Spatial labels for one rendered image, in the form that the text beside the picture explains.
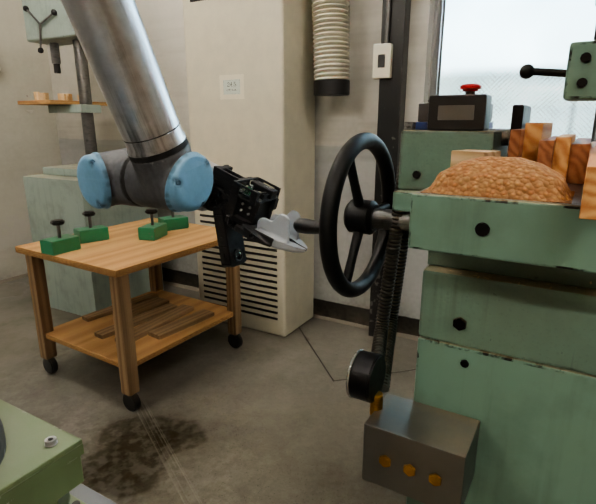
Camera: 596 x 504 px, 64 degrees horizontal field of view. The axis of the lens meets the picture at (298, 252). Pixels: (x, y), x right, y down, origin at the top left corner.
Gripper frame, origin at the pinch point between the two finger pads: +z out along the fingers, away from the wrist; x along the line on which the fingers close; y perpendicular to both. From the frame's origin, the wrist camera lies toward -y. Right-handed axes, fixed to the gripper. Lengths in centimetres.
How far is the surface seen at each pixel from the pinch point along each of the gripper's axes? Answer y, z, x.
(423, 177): 18.5, 13.3, 5.3
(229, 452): -86, -13, 29
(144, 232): -55, -90, 57
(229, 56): 11, -107, 105
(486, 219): 22.0, 26.0, -17.8
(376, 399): -4.7, 24.1, -16.1
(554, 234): 23.3, 32.0, -17.8
